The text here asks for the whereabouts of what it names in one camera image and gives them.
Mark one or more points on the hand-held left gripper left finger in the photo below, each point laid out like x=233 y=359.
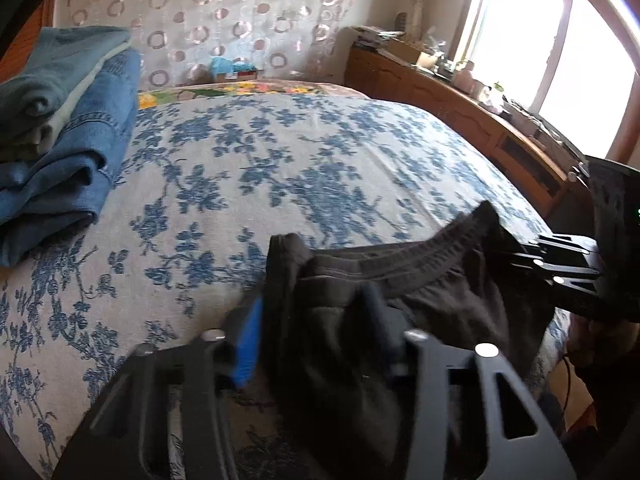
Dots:
x=250 y=340

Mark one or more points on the colourful patterned quilt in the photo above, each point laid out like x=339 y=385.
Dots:
x=225 y=91

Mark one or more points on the white lace curtain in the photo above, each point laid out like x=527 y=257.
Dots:
x=440 y=0

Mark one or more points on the circle patterned curtain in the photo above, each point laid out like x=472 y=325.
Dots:
x=225 y=10

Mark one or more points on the wooden sideboard cabinet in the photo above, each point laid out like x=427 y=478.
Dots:
x=450 y=110

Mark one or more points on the teal box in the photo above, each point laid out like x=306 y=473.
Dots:
x=231 y=69

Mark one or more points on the folded pale green cloth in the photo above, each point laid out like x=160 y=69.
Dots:
x=82 y=95

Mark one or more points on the cardboard box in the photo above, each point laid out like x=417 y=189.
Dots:
x=407 y=50

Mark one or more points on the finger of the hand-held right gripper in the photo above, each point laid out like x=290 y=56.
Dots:
x=570 y=250
x=575 y=287

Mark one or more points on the blue floral bedspread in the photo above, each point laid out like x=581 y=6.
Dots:
x=300 y=170

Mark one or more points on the stack of papers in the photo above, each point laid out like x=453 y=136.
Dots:
x=372 y=37

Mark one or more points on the folded blue jeans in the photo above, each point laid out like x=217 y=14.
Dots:
x=85 y=150

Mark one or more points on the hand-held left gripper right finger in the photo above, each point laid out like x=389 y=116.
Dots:
x=385 y=330

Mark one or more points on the window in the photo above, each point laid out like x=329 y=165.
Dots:
x=575 y=50

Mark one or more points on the folded teal pants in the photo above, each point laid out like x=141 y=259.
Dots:
x=55 y=70

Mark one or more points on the black pants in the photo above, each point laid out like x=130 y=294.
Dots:
x=340 y=360

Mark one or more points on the person's right hand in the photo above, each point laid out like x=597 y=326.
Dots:
x=595 y=340

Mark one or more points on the wooden headboard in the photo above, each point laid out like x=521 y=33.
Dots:
x=27 y=35

